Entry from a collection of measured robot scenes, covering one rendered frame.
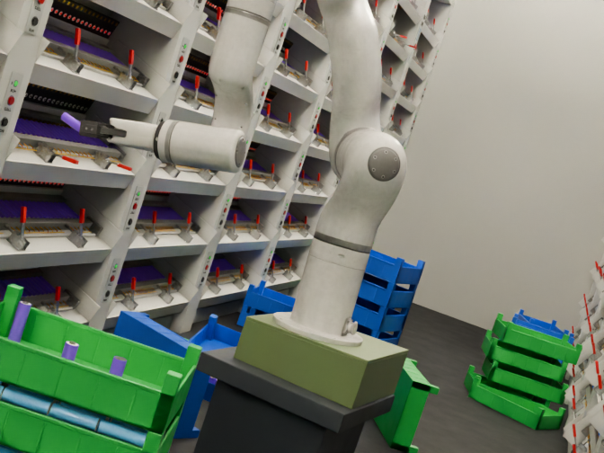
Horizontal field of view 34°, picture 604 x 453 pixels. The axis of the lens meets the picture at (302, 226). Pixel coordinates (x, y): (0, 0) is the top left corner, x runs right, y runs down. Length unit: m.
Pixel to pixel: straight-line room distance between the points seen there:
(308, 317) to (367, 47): 0.54
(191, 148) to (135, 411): 0.72
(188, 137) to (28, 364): 0.72
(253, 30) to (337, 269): 0.49
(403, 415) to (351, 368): 0.91
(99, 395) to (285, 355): 0.70
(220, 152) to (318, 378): 0.47
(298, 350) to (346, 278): 0.17
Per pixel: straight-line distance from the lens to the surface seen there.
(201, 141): 1.90
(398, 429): 2.81
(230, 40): 1.91
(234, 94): 1.95
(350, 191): 1.92
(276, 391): 1.91
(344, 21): 1.97
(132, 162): 2.58
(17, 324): 1.50
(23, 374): 1.34
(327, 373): 1.92
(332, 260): 1.96
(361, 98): 1.97
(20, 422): 1.36
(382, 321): 3.10
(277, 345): 1.96
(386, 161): 1.89
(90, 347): 1.52
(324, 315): 1.97
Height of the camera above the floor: 0.74
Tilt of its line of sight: 5 degrees down
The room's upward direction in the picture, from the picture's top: 18 degrees clockwise
